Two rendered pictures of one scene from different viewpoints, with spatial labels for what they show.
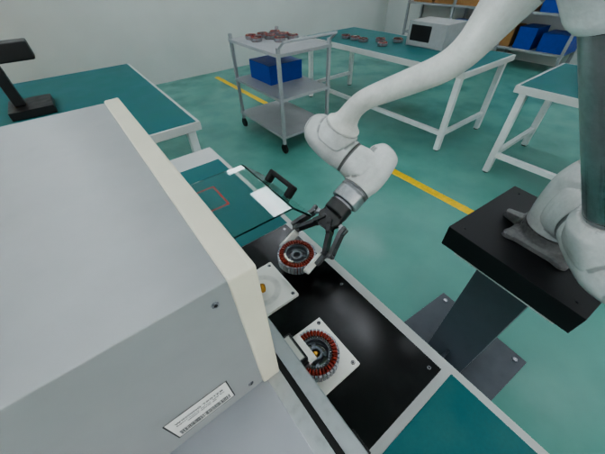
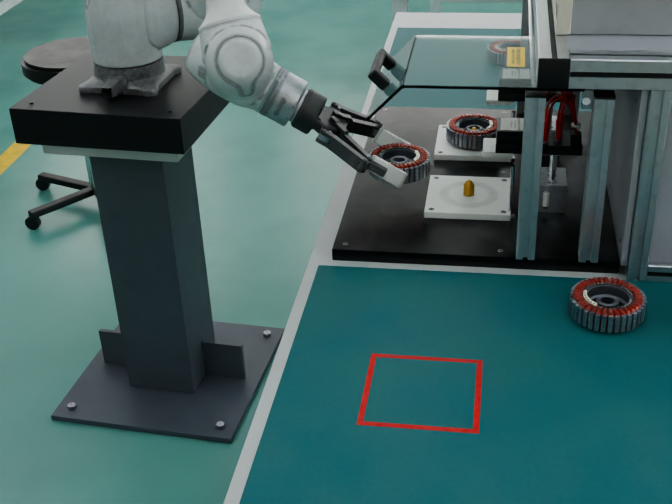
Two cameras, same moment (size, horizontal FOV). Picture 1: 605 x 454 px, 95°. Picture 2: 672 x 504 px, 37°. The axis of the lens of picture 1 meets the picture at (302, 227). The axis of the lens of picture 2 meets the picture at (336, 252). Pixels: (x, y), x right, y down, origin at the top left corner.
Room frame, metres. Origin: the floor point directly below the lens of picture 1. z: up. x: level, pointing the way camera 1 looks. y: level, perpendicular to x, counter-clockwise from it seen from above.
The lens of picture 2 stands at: (1.75, 1.11, 1.61)
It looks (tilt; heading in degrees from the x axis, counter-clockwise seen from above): 30 degrees down; 226
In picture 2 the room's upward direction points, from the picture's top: 3 degrees counter-clockwise
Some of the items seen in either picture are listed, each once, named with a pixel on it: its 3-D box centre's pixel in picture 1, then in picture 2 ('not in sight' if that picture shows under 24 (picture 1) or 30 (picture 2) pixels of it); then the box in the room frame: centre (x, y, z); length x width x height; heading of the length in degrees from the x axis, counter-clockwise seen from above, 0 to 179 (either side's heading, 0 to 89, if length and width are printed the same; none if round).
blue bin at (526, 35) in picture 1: (530, 36); not in sight; (5.51, -3.95, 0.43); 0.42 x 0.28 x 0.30; 124
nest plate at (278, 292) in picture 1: (262, 291); (468, 197); (0.46, 0.12, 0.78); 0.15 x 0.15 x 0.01; 36
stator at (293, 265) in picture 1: (296, 256); (399, 163); (0.54, 0.02, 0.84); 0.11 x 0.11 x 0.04
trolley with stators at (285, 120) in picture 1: (282, 86); not in sight; (3.16, 0.16, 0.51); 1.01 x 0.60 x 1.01; 36
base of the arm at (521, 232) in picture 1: (543, 229); (126, 72); (0.60, -0.74, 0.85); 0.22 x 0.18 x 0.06; 33
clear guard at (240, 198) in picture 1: (230, 210); (475, 77); (0.52, 0.18, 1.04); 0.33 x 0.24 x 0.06; 126
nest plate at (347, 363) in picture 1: (315, 358); (473, 142); (0.27, -0.02, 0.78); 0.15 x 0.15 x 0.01; 36
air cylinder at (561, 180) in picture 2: not in sight; (550, 189); (0.38, 0.24, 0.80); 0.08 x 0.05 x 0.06; 36
